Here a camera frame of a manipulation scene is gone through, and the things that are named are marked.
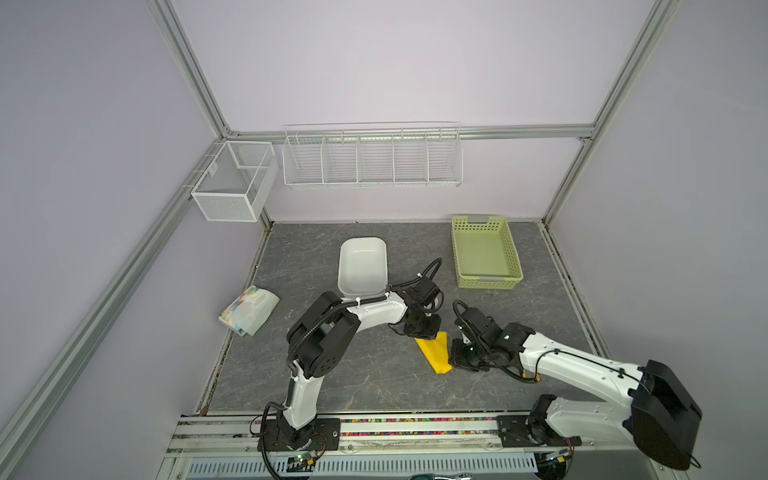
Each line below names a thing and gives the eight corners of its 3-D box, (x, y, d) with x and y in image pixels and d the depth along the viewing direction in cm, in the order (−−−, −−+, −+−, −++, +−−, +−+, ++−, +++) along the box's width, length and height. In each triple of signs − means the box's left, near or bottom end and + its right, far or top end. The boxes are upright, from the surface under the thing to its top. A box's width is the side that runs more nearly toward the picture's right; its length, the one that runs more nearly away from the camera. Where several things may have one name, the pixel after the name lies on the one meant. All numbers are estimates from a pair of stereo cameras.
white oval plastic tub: (336, 302, 101) (333, 291, 95) (344, 247, 116) (342, 236, 111) (388, 301, 100) (387, 291, 95) (389, 247, 116) (388, 236, 110)
